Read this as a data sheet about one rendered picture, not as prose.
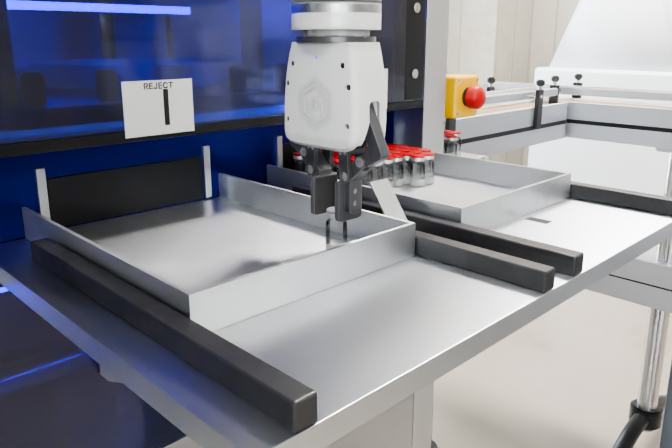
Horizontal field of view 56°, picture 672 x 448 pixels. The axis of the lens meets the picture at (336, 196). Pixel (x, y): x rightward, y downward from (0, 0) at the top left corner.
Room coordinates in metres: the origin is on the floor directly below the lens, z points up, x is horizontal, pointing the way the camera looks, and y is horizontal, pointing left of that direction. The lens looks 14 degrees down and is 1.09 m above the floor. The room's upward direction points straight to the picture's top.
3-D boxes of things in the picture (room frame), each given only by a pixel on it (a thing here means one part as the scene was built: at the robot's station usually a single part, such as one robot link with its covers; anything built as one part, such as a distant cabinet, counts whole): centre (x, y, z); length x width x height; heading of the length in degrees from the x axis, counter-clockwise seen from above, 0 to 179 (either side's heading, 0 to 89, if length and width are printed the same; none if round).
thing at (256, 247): (0.63, 0.13, 0.90); 0.34 x 0.26 x 0.04; 44
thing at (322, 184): (0.63, 0.02, 0.95); 0.03 x 0.03 x 0.07; 44
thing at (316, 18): (0.61, 0.00, 1.11); 0.09 x 0.08 x 0.03; 44
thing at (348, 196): (0.59, -0.02, 0.95); 0.03 x 0.03 x 0.07; 44
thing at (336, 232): (0.61, 0.00, 0.90); 0.02 x 0.02 x 0.04
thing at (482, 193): (0.87, -0.11, 0.90); 0.34 x 0.26 x 0.04; 44
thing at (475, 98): (1.10, -0.24, 0.99); 0.04 x 0.04 x 0.04; 44
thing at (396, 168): (0.90, -0.08, 0.90); 0.18 x 0.02 x 0.05; 135
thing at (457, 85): (1.13, -0.21, 1.00); 0.08 x 0.07 x 0.07; 44
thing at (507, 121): (1.43, -0.31, 0.92); 0.69 x 0.15 x 0.16; 134
